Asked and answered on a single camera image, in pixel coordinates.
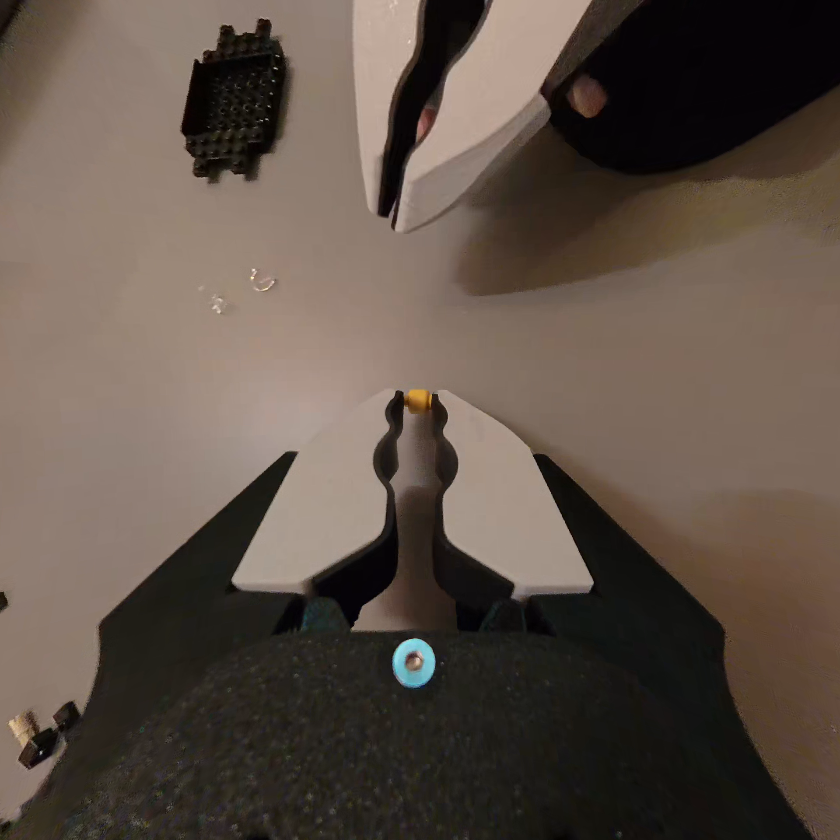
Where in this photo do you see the grey desk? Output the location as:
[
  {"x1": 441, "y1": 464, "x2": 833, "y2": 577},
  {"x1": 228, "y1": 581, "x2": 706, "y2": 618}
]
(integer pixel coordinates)
[{"x1": 0, "y1": 0, "x2": 840, "y2": 840}]

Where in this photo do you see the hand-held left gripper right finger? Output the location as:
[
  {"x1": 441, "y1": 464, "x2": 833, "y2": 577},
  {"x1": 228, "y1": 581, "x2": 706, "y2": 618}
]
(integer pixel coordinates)
[{"x1": 430, "y1": 389, "x2": 597, "y2": 627}]

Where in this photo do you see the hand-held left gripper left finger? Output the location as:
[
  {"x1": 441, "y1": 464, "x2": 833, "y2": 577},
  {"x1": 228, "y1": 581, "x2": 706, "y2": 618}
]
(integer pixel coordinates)
[{"x1": 230, "y1": 388, "x2": 404, "y2": 624}]

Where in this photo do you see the black studded toy plate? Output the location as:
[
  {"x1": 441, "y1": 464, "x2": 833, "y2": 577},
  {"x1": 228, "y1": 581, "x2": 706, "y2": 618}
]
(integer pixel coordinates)
[{"x1": 180, "y1": 18, "x2": 290, "y2": 181}]

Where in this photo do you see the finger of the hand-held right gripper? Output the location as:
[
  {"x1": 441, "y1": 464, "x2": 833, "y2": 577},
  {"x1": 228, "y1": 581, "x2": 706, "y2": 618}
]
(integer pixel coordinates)
[
  {"x1": 392, "y1": 0, "x2": 595, "y2": 234},
  {"x1": 353, "y1": 0, "x2": 454, "y2": 219}
]

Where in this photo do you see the person's right hand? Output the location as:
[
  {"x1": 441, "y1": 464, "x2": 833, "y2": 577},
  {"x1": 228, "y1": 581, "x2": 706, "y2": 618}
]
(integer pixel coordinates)
[{"x1": 416, "y1": 73, "x2": 608, "y2": 142}]

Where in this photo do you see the pile of small toy bricks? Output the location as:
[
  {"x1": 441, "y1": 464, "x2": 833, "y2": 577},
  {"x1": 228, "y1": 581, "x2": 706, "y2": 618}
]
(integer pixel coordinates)
[{"x1": 0, "y1": 591, "x2": 83, "y2": 770}]

